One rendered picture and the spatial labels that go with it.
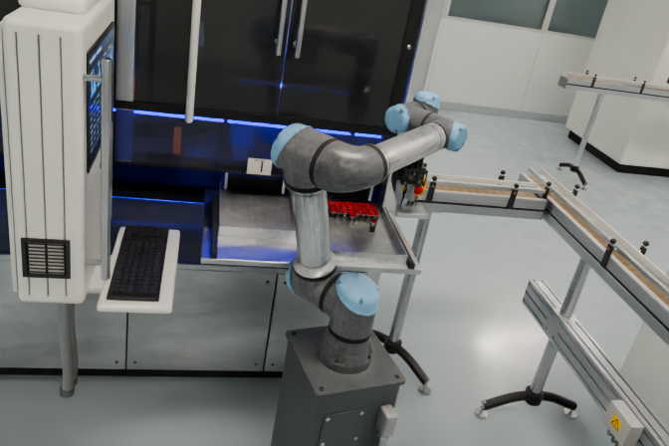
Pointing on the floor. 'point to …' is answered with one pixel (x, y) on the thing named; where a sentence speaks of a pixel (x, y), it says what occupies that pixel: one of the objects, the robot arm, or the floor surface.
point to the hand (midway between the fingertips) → (400, 201)
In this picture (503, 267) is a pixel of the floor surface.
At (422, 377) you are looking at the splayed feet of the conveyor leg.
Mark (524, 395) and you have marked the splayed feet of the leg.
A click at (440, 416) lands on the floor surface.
